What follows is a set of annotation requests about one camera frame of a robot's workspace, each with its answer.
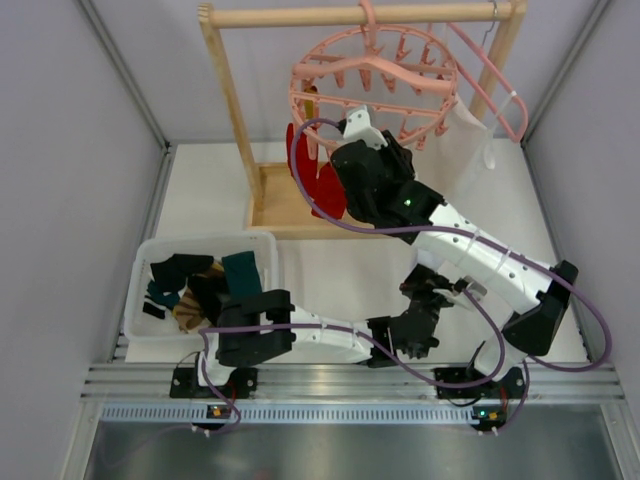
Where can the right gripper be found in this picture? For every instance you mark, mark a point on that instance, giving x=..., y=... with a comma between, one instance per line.
x=347, y=163

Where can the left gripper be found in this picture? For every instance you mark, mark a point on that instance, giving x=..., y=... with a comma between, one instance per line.
x=431, y=293

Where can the red sock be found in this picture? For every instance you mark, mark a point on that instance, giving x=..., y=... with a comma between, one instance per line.
x=329, y=195
x=307, y=162

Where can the pink round clip hanger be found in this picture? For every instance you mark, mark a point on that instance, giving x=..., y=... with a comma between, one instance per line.
x=406, y=77

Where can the yellow sock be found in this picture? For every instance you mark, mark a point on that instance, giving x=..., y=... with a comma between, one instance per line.
x=310, y=106

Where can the dark green sock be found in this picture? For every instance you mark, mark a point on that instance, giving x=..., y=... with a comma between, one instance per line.
x=242, y=275
x=167, y=300

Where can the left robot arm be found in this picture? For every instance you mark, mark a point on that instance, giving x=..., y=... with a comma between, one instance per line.
x=256, y=329

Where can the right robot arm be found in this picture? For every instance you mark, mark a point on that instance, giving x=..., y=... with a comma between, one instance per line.
x=382, y=190

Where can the white mesh laundry bag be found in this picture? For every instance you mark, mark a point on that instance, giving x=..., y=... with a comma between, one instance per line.
x=452, y=162

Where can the wooden clothes rack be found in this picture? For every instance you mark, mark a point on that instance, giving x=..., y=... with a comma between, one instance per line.
x=275, y=204

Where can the white plastic basket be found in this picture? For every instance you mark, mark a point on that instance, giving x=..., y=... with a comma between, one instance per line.
x=139, y=326

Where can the brown striped sock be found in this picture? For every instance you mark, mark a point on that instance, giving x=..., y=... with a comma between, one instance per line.
x=202, y=300

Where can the black sock in basket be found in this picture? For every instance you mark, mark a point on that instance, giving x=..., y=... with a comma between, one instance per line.
x=171, y=275

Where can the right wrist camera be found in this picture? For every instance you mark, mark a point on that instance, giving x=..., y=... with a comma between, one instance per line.
x=357, y=126

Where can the pink wire hanger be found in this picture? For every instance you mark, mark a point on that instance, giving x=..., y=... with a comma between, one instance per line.
x=492, y=91

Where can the aluminium mounting rail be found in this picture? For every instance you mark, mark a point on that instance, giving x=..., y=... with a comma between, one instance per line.
x=334, y=383

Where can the slotted cable duct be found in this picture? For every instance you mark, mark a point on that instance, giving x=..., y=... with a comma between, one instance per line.
x=270, y=413

